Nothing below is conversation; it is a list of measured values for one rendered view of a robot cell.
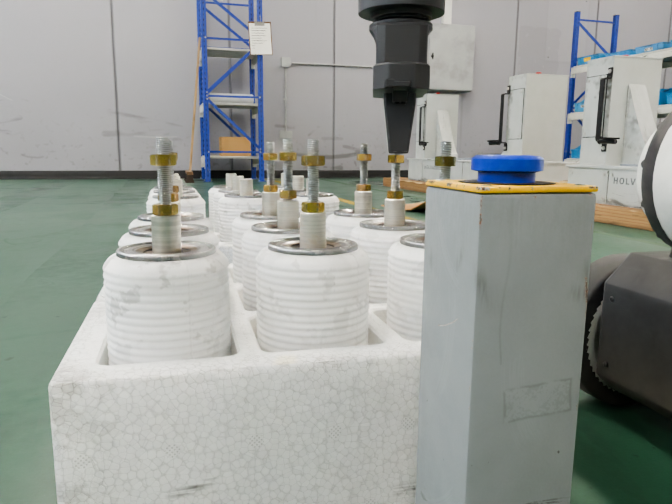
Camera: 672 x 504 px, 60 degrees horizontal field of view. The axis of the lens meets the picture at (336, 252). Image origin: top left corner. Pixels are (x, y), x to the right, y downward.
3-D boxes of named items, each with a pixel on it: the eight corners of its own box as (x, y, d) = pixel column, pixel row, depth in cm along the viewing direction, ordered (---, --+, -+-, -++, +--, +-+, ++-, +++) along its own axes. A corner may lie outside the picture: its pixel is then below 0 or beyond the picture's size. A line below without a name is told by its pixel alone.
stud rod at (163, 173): (175, 235, 46) (171, 137, 45) (163, 236, 45) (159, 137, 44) (168, 233, 47) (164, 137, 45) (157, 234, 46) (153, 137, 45)
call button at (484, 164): (517, 188, 36) (519, 154, 36) (557, 193, 32) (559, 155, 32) (457, 189, 35) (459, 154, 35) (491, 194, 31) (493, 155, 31)
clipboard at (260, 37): (272, 56, 589) (272, 15, 582) (273, 56, 586) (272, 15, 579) (248, 55, 582) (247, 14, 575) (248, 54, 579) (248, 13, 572)
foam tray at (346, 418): (393, 373, 88) (396, 256, 85) (549, 537, 51) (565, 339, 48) (120, 398, 78) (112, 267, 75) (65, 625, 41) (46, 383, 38)
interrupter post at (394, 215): (392, 231, 62) (393, 199, 61) (378, 228, 64) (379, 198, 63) (409, 229, 63) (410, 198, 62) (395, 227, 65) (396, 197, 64)
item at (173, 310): (256, 464, 49) (253, 253, 46) (151, 513, 43) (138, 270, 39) (194, 426, 56) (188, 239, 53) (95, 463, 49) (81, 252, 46)
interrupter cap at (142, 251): (234, 256, 46) (234, 248, 46) (145, 269, 41) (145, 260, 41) (184, 245, 51) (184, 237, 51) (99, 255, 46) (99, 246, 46)
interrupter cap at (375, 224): (389, 235, 58) (389, 229, 58) (345, 227, 64) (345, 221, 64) (444, 230, 62) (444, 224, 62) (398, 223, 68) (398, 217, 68)
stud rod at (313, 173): (319, 230, 49) (319, 139, 48) (318, 231, 48) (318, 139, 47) (307, 230, 49) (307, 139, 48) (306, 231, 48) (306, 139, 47)
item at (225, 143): (247, 156, 644) (247, 137, 641) (251, 156, 621) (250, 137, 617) (219, 155, 636) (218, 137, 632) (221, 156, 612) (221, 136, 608)
